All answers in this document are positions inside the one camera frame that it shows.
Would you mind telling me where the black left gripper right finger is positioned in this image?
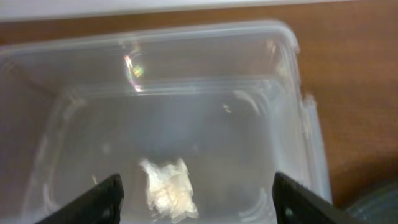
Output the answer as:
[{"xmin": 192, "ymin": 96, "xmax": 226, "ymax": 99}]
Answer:
[{"xmin": 272, "ymin": 172, "xmax": 361, "ymax": 224}]

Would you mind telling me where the white tissue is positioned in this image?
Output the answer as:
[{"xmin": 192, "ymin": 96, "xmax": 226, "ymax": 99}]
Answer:
[{"xmin": 139, "ymin": 158, "xmax": 199, "ymax": 223}]

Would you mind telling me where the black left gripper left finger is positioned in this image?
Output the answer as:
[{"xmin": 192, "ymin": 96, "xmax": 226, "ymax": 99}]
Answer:
[{"xmin": 37, "ymin": 174, "xmax": 124, "ymax": 224}]

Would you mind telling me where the round black serving tray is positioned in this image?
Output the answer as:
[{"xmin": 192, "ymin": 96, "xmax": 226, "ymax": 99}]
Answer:
[{"xmin": 345, "ymin": 181, "xmax": 397, "ymax": 224}]

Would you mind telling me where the clear plastic bin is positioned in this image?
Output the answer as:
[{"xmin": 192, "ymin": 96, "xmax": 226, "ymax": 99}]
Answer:
[{"xmin": 1, "ymin": 20, "xmax": 332, "ymax": 223}]

